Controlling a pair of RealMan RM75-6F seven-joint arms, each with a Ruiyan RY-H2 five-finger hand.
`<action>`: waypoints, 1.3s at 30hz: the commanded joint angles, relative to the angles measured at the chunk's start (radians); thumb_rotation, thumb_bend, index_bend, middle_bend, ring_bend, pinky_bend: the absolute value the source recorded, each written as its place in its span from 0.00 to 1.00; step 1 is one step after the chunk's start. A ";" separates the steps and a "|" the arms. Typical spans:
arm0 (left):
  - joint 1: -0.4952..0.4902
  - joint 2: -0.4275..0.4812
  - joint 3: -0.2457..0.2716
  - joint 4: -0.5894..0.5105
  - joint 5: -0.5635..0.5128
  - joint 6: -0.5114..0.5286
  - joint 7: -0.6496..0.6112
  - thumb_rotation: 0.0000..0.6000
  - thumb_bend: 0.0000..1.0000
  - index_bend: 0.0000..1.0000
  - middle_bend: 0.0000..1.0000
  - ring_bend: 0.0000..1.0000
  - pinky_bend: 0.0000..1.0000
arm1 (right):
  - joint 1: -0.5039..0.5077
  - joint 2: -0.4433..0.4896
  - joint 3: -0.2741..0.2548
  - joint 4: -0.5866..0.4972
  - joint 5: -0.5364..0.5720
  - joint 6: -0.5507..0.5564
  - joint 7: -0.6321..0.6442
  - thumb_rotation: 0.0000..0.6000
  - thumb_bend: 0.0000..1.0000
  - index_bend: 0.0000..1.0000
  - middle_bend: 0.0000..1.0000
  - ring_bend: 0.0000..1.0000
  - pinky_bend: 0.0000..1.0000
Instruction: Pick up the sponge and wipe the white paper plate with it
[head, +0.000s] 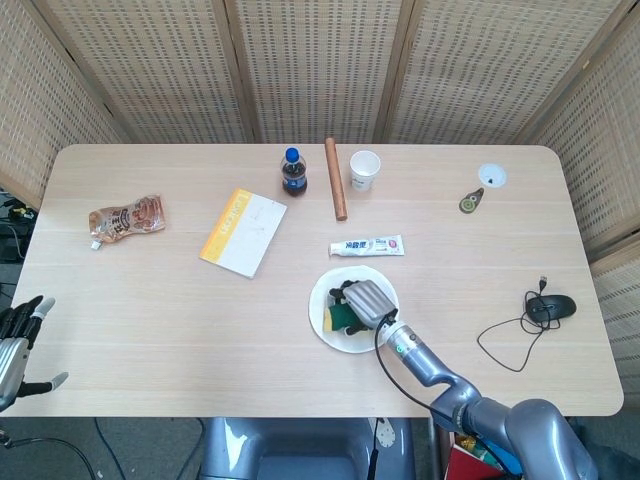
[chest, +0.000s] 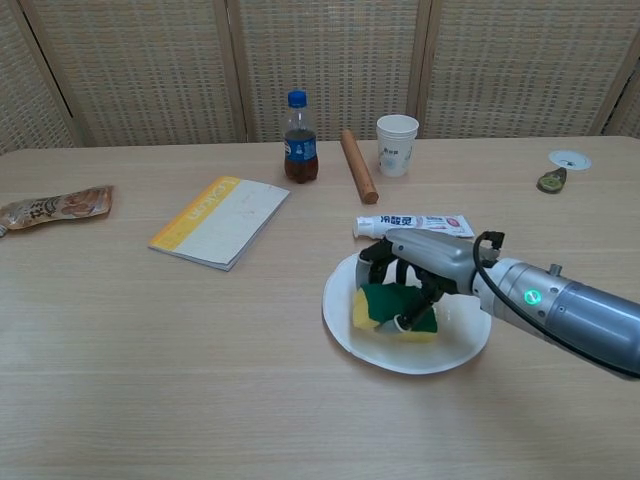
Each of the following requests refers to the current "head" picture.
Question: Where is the white paper plate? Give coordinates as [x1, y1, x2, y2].
[308, 265, 400, 354]

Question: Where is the green yellow sponge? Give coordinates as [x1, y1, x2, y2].
[324, 303, 359, 333]

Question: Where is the woven folding screen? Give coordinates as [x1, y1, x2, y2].
[0, 0, 640, 396]

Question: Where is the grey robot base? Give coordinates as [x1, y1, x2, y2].
[198, 416, 417, 480]

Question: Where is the black computer mouse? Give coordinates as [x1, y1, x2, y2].
[524, 293, 578, 322]

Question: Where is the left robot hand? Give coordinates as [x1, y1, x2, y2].
[0, 294, 70, 413]

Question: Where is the yellow and white notebook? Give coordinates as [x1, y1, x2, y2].
[198, 187, 289, 280]

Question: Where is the red box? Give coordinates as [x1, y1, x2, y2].
[446, 433, 506, 480]

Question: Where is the white toothpaste tube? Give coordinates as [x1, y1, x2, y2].
[328, 234, 406, 259]

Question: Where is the white paper cup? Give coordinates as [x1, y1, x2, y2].
[349, 150, 382, 192]

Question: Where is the black mouse cable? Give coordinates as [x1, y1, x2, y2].
[477, 275, 564, 373]

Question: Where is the orange snack pouch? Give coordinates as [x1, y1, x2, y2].
[88, 194, 167, 251]

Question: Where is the small round tag tool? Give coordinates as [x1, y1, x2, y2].
[457, 187, 485, 213]

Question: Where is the cola bottle with blue cap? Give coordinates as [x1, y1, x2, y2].
[281, 146, 309, 198]

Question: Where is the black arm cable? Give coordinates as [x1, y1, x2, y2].
[373, 314, 524, 480]

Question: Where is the wooden rolling pin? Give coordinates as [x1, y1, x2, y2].
[324, 137, 349, 222]

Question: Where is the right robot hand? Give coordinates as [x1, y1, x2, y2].
[327, 278, 400, 337]

